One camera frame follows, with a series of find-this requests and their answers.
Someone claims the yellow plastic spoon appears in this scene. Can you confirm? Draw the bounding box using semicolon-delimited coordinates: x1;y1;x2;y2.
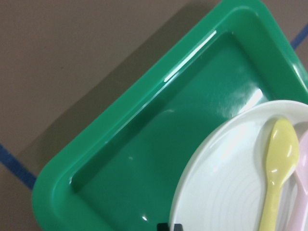
258;118;299;231

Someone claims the green plastic tray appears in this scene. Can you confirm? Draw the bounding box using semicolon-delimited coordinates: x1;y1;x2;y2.
32;0;308;231

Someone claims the pink plastic spoon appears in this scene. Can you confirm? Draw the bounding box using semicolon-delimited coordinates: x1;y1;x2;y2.
286;131;308;231

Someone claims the white round plate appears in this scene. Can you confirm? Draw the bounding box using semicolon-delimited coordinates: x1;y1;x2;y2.
169;100;308;231

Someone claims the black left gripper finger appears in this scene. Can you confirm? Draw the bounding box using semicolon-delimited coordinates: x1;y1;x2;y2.
156;223;183;231

